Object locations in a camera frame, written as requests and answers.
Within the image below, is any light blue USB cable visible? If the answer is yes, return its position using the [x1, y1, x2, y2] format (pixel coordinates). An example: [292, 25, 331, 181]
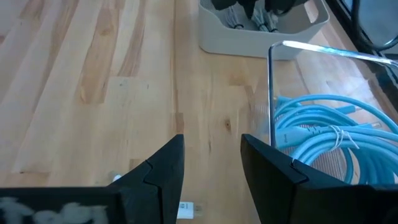
[275, 123, 398, 186]
[274, 94, 398, 134]

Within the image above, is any beige plastic bin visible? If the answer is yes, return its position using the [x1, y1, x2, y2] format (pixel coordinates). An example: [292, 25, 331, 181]
[198, 0, 330, 60]

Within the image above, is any small white cable bundle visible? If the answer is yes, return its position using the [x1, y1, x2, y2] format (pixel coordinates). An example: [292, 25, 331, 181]
[223, 5, 247, 30]

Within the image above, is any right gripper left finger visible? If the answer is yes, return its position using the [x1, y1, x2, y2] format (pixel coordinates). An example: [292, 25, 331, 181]
[107, 133, 186, 224]

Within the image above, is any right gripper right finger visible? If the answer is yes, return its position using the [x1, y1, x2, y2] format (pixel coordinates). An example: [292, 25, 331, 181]
[241, 133, 386, 224]

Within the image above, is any clear plastic bin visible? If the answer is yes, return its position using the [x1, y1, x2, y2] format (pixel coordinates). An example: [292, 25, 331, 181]
[267, 40, 398, 187]

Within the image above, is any white cable with USB plug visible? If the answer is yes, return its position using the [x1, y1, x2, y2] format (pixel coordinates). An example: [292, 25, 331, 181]
[251, 7, 280, 34]

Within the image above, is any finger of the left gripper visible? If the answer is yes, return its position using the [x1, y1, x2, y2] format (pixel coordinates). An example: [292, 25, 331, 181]
[264, 0, 308, 16]
[236, 0, 265, 19]

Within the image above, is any black cable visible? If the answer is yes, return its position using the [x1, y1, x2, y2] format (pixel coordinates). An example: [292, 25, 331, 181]
[351, 0, 398, 52]

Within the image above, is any large white braided cable coil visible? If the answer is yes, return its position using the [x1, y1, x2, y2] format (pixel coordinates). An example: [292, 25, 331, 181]
[111, 172, 203, 220]

